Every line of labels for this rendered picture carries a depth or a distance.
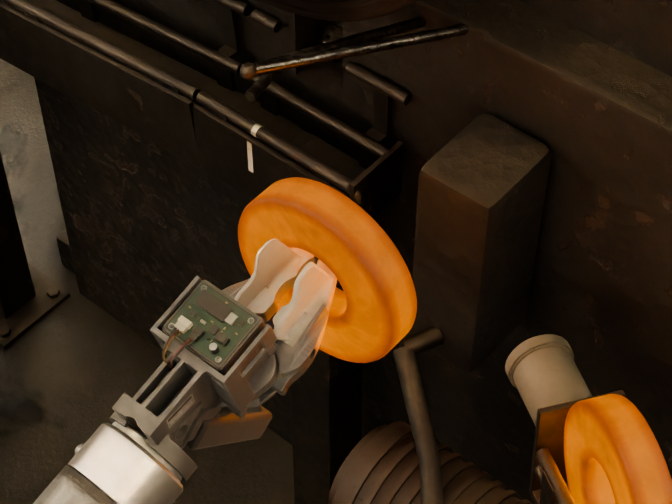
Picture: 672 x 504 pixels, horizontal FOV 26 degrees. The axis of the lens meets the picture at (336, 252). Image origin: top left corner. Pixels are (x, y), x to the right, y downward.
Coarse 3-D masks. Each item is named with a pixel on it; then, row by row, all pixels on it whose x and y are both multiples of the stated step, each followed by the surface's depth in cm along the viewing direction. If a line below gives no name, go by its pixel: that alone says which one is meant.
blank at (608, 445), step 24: (576, 408) 114; (600, 408) 110; (624, 408) 110; (576, 432) 115; (600, 432) 109; (624, 432) 108; (648, 432) 108; (576, 456) 116; (600, 456) 110; (624, 456) 106; (648, 456) 106; (576, 480) 118; (600, 480) 116; (624, 480) 106; (648, 480) 106
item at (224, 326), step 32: (192, 288) 103; (160, 320) 102; (192, 320) 102; (224, 320) 102; (256, 320) 102; (192, 352) 101; (224, 352) 101; (256, 352) 104; (160, 384) 100; (192, 384) 100; (224, 384) 100; (256, 384) 105; (128, 416) 100; (160, 416) 99; (192, 416) 103; (224, 416) 107; (160, 448) 100
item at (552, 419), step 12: (624, 396) 118; (540, 408) 117; (552, 408) 117; (564, 408) 117; (540, 420) 117; (552, 420) 117; (564, 420) 118; (540, 432) 118; (552, 432) 118; (540, 444) 119; (552, 444) 120; (552, 456) 121; (564, 468) 122; (564, 480) 124
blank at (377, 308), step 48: (288, 192) 108; (336, 192) 107; (240, 240) 115; (288, 240) 110; (336, 240) 106; (384, 240) 106; (336, 288) 116; (384, 288) 106; (336, 336) 114; (384, 336) 109
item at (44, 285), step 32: (0, 160) 194; (0, 192) 197; (0, 224) 201; (0, 256) 205; (0, 288) 208; (32, 288) 214; (0, 320) 213; (32, 320) 213; (320, 352) 154; (320, 384) 159; (352, 384) 163; (320, 416) 164; (352, 416) 168; (320, 448) 169; (352, 448) 173; (320, 480) 174
